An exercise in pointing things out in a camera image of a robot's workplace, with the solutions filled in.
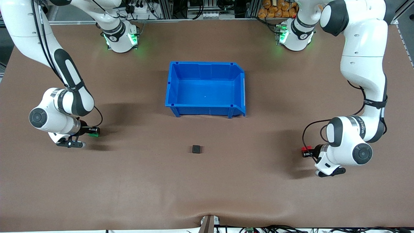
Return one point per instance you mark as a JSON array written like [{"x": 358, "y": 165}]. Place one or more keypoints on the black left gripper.
[{"x": 315, "y": 150}]

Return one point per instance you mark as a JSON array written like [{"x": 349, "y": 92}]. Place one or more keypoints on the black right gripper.
[{"x": 83, "y": 130}]

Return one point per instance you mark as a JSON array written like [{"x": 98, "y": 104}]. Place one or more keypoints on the green cube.
[{"x": 93, "y": 135}]

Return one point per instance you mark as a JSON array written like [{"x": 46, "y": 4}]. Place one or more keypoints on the red cube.
[{"x": 306, "y": 148}]

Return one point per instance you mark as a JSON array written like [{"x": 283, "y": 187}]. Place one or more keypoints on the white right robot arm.
[{"x": 26, "y": 32}]

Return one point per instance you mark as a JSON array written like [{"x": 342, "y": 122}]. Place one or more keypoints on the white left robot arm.
[{"x": 362, "y": 48}]

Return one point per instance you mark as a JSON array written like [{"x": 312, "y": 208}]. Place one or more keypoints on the black cube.
[{"x": 196, "y": 149}]

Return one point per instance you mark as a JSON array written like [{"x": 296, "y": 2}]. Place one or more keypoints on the brown table mat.
[{"x": 161, "y": 187}]

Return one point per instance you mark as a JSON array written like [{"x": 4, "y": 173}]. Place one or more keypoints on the green circuit board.
[{"x": 249, "y": 230}]

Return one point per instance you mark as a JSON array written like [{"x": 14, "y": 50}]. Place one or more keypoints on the blue plastic storage bin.
[{"x": 207, "y": 90}]

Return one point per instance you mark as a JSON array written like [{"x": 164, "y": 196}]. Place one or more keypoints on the white power strip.
[{"x": 140, "y": 8}]

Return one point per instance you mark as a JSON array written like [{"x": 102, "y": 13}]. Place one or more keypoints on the orange objects pile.
[{"x": 278, "y": 9}]

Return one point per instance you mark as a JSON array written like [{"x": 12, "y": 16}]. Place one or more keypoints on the white terminal block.
[{"x": 212, "y": 15}]

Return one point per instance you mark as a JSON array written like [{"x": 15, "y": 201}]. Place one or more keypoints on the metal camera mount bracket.
[{"x": 209, "y": 224}]

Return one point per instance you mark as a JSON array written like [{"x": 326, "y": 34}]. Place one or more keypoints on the metal corner bracket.
[{"x": 393, "y": 21}]

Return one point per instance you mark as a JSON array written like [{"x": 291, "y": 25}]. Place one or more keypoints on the aluminium frame rail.
[{"x": 210, "y": 20}]

